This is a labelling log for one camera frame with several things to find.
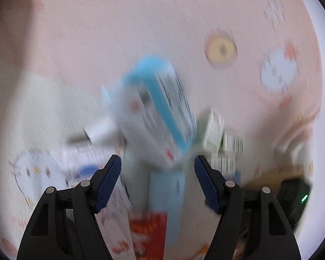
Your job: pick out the light blue packet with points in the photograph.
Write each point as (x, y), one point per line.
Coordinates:
(166, 200)

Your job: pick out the small white green carton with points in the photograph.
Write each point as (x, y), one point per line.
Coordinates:
(212, 130)

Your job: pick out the blue and white carton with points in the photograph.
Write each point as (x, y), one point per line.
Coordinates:
(157, 108)

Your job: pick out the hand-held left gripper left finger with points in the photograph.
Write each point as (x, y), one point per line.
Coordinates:
(108, 180)

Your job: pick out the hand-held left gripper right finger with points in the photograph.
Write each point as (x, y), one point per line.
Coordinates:
(204, 180)

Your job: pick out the white blue printed packet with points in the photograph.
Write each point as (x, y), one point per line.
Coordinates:
(84, 158)

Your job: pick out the pink printed bedsheet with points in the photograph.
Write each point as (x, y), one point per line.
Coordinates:
(151, 19)

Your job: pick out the red printed packet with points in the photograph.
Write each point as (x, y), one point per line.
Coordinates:
(149, 235)

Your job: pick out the white tube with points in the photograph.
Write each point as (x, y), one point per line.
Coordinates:
(100, 132)

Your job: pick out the white barcode carton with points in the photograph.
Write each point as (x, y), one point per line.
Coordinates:
(231, 147)

